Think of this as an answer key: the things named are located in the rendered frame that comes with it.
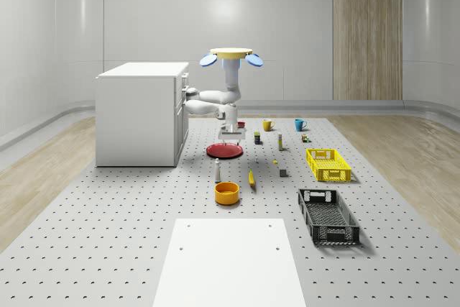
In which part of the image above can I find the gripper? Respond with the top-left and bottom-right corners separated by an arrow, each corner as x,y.
217,126 -> 247,147

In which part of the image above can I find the white board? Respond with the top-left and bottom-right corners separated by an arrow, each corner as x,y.
152,218 -> 307,307

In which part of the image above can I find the red plate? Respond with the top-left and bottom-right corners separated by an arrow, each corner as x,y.
206,142 -> 244,160

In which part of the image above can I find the dark grey basket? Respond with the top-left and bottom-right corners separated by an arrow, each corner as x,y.
297,188 -> 361,247

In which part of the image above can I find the yellow bowl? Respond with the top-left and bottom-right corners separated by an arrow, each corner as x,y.
214,181 -> 240,206

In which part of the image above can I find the white cabinet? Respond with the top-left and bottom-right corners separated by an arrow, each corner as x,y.
95,61 -> 190,168

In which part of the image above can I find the yellow basket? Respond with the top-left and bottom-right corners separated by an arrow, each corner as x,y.
305,148 -> 353,183

